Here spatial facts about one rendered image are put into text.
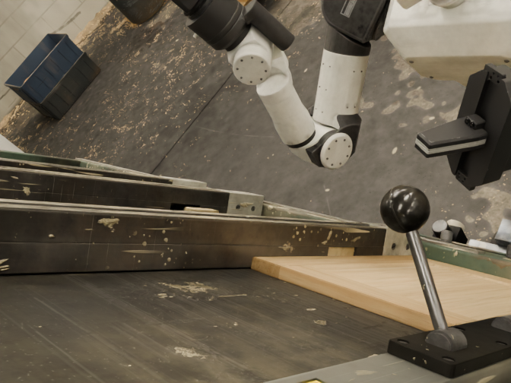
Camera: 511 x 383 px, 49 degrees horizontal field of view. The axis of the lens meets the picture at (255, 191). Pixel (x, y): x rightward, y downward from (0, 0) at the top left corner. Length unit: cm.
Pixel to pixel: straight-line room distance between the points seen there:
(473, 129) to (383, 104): 236
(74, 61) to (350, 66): 419
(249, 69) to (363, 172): 174
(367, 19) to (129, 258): 62
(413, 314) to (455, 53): 46
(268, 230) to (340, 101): 38
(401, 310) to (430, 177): 184
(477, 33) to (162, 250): 57
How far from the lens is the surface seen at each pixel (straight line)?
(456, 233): 140
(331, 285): 75
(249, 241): 83
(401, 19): 101
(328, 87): 113
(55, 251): 65
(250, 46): 98
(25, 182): 112
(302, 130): 110
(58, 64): 509
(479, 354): 44
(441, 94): 282
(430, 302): 44
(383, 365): 40
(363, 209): 254
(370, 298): 71
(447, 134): 54
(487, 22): 94
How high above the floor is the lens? 190
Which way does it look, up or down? 40 degrees down
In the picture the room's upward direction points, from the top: 43 degrees counter-clockwise
